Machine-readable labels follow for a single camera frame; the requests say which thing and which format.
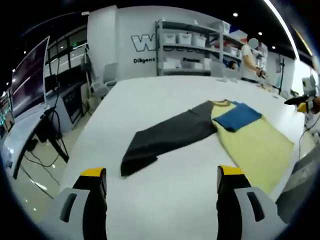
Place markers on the large curved display screen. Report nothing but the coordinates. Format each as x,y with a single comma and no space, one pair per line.
30,80

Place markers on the yellow black blue garment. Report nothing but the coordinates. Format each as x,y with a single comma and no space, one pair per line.
250,145

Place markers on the grey metal shelf rack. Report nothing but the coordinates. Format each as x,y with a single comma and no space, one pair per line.
190,50

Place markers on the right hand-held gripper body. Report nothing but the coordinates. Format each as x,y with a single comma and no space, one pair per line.
309,85

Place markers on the small orange objects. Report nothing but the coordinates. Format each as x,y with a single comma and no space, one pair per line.
265,87

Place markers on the grey box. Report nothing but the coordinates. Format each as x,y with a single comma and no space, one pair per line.
216,68

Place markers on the crumpled white cloth pieces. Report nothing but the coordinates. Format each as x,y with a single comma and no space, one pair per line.
226,80

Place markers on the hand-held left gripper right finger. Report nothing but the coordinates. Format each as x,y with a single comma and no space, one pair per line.
240,217

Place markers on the person's right hand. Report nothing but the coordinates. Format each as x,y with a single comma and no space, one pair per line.
316,104

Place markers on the person's grey clothing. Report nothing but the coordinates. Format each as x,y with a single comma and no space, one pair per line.
300,185

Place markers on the black stand pole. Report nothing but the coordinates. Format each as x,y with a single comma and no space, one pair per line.
282,72

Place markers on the grey chair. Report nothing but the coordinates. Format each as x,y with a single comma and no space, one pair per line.
110,72

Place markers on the white desk with black legs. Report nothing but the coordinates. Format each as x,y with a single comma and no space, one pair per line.
22,130

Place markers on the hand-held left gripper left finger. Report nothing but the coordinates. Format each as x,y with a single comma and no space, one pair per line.
67,217

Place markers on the group of white storage bins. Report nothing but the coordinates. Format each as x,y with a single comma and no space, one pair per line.
185,39

